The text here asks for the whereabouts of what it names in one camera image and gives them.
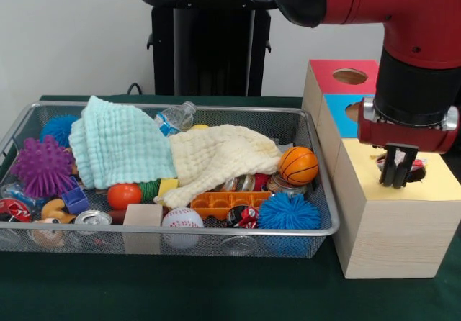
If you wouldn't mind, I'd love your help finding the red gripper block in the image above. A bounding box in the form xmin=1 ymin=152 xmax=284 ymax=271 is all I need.
xmin=357 ymin=99 xmax=460 ymax=189

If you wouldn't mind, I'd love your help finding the polka-dot paper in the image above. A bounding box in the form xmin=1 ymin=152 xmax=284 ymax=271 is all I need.
xmin=377 ymin=154 xmax=428 ymax=178

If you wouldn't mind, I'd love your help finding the wooden three-hole sorting box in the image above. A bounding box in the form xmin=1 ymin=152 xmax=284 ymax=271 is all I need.
xmin=301 ymin=59 xmax=461 ymax=279

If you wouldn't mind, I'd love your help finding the dark green tablecloth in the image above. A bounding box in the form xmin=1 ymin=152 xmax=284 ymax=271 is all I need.
xmin=0 ymin=95 xmax=461 ymax=321

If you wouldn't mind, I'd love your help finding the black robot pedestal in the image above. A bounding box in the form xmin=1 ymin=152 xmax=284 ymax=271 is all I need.
xmin=139 ymin=0 xmax=289 ymax=97

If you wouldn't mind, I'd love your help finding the plain wooden block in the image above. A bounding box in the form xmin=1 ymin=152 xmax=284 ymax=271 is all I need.
xmin=122 ymin=204 xmax=164 ymax=254

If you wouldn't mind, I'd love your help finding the orange toy basketball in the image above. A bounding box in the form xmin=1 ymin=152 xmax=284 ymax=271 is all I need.
xmin=278 ymin=146 xmax=320 ymax=186

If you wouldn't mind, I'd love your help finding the cream cloth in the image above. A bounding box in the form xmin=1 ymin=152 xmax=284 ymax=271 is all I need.
xmin=154 ymin=124 xmax=282 ymax=209

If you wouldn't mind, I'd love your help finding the blue fuzzy ball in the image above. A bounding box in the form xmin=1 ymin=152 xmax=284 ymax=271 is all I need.
xmin=40 ymin=114 xmax=79 ymax=148
xmin=258 ymin=191 xmax=322 ymax=257

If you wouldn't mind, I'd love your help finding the white toy baseball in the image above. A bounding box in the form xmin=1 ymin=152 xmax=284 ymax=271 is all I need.
xmin=161 ymin=207 xmax=205 ymax=250

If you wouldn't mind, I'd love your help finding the mint green cloth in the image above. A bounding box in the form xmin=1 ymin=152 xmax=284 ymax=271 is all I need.
xmin=68 ymin=95 xmax=179 ymax=189

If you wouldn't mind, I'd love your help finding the silver mesh bin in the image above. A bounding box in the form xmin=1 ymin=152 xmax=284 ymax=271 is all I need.
xmin=0 ymin=101 xmax=341 ymax=259

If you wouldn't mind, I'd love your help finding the orange-red ball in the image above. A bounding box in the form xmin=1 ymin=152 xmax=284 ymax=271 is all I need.
xmin=107 ymin=183 xmax=143 ymax=210

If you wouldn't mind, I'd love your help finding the purple spiky ball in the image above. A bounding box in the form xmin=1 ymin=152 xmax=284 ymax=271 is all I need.
xmin=10 ymin=135 xmax=76 ymax=199

